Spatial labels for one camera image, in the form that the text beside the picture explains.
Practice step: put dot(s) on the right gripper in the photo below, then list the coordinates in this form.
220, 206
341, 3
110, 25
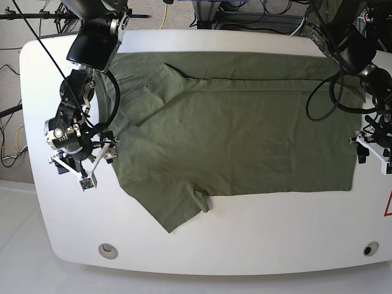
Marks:
73, 140

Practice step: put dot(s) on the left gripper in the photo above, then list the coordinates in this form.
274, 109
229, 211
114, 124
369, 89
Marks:
381, 126

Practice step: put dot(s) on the olive green T-shirt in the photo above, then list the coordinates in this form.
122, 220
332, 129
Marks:
193, 125

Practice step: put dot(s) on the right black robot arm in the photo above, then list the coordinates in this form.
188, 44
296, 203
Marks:
92, 52

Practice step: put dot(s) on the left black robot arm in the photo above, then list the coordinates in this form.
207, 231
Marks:
341, 41

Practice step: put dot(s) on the left table grommet hole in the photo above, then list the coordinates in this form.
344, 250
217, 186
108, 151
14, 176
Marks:
108, 251

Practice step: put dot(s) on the table grommet hole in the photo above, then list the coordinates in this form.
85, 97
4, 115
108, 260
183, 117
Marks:
371, 249
108, 251

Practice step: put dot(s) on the right table grommet hole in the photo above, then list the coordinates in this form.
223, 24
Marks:
371, 249

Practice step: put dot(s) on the black tripod stand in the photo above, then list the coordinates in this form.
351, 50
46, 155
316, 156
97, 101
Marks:
66, 21

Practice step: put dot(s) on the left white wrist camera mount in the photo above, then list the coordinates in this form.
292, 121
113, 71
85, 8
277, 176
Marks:
375, 149

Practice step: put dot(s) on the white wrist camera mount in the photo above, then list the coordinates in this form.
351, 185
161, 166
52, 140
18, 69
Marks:
375, 149
92, 171

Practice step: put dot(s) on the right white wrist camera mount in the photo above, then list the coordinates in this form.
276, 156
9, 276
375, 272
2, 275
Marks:
92, 171

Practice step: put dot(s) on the grey metal frame base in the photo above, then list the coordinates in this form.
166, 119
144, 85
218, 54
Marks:
279, 17

